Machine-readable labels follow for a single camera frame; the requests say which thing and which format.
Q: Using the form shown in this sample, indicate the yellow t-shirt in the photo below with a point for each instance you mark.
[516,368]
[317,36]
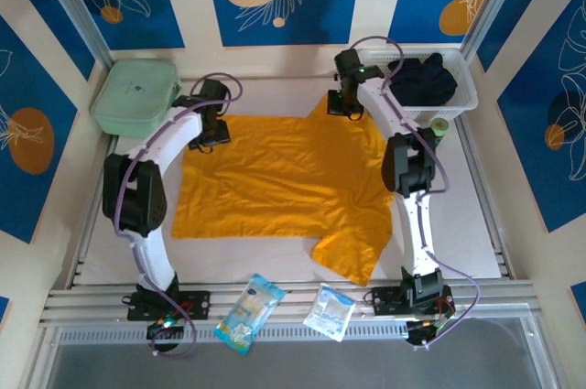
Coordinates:
[274,178]

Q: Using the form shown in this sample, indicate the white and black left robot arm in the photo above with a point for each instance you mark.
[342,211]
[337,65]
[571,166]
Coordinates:
[155,251]

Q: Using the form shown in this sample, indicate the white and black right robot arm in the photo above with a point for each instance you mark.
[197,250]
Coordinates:
[416,233]

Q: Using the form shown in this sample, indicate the dark navy t-shirt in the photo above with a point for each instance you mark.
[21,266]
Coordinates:
[426,87]

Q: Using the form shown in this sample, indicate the mint green zip case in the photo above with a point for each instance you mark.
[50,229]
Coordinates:
[133,96]

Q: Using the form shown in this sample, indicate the green can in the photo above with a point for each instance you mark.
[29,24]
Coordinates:
[440,126]

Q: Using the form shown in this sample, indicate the white plastic mesh basket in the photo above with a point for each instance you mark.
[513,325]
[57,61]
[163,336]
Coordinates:
[462,82]

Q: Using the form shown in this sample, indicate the blue and yellow snack packet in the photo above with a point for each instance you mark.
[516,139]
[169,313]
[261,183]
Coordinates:
[249,316]

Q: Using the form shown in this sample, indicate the white and blue packet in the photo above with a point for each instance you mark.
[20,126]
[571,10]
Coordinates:
[330,313]

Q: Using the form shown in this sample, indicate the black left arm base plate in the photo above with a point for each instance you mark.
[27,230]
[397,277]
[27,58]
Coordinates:
[197,304]

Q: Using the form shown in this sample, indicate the aluminium corner post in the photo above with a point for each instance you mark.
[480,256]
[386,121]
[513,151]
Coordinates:
[491,4]
[75,4]

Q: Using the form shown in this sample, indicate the aluminium side rail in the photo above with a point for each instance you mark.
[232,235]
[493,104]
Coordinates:
[499,247]
[79,270]

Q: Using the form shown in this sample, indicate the aluminium front rail frame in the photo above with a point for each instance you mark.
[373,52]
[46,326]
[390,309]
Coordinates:
[297,297]

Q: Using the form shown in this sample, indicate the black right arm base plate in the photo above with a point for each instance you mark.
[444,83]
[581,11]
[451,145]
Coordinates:
[384,301]

